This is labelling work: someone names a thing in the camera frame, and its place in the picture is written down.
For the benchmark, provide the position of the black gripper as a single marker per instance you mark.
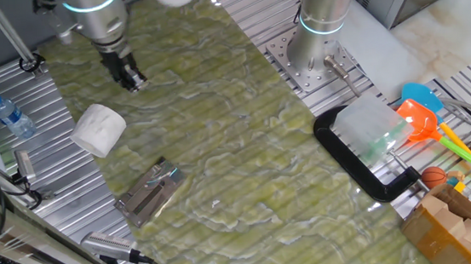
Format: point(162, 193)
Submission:
point(118, 63)

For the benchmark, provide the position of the white toilet paper roll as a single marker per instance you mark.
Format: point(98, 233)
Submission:
point(98, 129)

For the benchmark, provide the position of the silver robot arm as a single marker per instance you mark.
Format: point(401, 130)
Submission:
point(319, 9)

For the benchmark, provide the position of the shiny metal toilet paper holder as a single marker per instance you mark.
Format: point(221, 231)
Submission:
point(147, 195)

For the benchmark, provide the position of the clear water bottle blue cap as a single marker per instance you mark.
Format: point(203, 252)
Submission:
point(12, 117)

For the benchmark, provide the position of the silver tripod pole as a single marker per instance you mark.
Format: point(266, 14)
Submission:
point(9, 32)

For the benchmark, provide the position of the green marble pattern mat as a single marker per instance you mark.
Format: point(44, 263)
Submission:
point(243, 170)

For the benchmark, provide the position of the grey metal clamp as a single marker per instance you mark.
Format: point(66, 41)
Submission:
point(46, 194)

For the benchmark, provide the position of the black C-clamp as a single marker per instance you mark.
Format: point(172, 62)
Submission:
point(340, 153)

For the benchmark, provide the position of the translucent plastic box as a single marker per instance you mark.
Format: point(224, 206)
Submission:
point(368, 129)

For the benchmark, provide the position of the small toy basketball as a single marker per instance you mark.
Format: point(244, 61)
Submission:
point(434, 177)

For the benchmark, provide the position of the beige marble pattern mat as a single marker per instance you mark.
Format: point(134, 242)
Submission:
point(457, 31)

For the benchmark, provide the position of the brown cardboard box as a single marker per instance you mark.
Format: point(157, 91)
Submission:
point(424, 235)

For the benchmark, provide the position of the yellow toy block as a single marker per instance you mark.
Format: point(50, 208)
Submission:
point(460, 187)

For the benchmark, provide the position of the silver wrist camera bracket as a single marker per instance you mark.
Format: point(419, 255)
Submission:
point(62, 34)

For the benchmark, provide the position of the small silver camera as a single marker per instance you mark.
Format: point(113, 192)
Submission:
point(23, 163)

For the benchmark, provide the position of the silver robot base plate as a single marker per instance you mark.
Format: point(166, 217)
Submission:
point(299, 75)

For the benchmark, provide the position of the aluminium frame beam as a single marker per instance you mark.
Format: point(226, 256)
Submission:
point(22, 236)

